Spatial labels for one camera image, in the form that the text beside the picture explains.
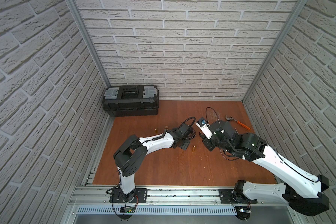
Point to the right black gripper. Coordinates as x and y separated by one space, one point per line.
206 142

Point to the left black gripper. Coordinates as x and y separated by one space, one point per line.
183 141

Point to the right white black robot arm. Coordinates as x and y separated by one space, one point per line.
300 190

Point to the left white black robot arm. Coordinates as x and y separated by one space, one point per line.
131 154

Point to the black grey toolbox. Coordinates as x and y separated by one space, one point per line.
131 100

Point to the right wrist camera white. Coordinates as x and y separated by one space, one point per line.
205 132

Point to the orange handled pliers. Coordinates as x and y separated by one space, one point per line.
238 122

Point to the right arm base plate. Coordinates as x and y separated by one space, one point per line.
225 196

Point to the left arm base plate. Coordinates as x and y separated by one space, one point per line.
139 195

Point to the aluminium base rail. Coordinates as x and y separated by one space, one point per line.
155 195

